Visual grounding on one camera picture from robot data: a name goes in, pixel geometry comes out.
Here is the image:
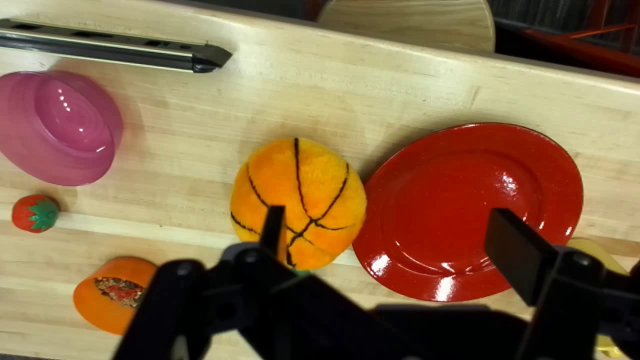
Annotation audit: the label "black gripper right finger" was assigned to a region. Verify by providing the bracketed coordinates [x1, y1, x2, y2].
[484, 206, 640, 360]

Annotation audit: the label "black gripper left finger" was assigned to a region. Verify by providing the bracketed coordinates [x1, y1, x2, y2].
[112, 204, 365, 360]

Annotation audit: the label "mixed dried beans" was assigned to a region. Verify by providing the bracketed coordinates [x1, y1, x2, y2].
[92, 275, 146, 310]

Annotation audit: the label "orange plastic bowl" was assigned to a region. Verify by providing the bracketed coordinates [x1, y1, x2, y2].
[71, 257, 159, 336]

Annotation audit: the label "pink plastic bowl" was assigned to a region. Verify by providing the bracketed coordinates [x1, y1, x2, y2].
[0, 68, 126, 189]

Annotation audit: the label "orange plush basketball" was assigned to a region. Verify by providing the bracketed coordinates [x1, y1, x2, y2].
[228, 137, 369, 272]

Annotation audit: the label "red glossy plate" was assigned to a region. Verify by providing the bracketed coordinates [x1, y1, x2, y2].
[349, 120, 585, 305]

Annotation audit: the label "wooden seat red stool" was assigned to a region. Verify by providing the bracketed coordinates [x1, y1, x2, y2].
[495, 17, 640, 81]

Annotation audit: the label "black spirit level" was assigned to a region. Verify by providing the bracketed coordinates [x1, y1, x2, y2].
[0, 19, 233, 75]

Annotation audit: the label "red toy strawberry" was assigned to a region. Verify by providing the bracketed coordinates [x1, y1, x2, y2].
[9, 193, 62, 234]

